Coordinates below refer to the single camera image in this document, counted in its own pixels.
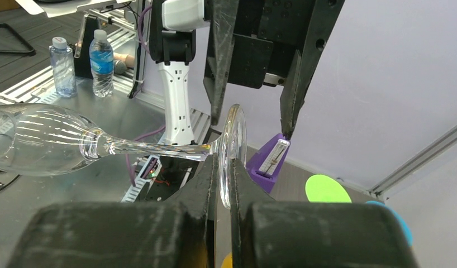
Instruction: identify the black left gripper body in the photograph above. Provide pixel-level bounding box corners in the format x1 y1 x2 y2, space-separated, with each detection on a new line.
228 1 314 89

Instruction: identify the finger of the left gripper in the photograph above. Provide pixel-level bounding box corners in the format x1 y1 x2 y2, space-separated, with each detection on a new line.
280 1 344 140
203 0 239 126

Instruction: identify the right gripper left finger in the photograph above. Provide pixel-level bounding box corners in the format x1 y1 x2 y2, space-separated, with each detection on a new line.
7 155 218 267

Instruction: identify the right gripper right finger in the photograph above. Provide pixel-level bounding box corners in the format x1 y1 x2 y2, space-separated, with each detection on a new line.
229 159 418 267

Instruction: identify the orange plastic wine glass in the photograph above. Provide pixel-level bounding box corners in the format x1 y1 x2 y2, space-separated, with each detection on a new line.
221 253 233 268

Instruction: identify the green plastic wine glass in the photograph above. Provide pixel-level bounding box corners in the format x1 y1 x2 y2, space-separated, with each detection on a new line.
305 174 352 203

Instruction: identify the blue plastic wine glass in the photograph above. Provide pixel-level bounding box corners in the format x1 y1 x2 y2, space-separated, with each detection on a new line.
365 200 413 247

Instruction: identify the clear wine glass back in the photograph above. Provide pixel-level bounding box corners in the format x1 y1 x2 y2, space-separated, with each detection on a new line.
0 103 247 208

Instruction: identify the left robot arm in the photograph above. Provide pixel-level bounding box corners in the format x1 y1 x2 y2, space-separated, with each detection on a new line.
141 1 344 145

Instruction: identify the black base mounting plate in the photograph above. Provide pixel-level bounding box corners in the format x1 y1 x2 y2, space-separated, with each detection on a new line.
136 157 200 201

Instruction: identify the purple box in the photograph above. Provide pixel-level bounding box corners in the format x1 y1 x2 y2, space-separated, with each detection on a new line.
246 133 291 193

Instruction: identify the blue label water bottle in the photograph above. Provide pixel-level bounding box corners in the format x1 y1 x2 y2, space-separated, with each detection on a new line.
89 29 114 98

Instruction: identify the clear water bottle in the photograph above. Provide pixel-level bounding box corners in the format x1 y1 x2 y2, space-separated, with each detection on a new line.
49 37 77 98

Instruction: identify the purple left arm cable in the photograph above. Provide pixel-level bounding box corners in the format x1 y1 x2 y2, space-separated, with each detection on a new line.
125 3 166 188

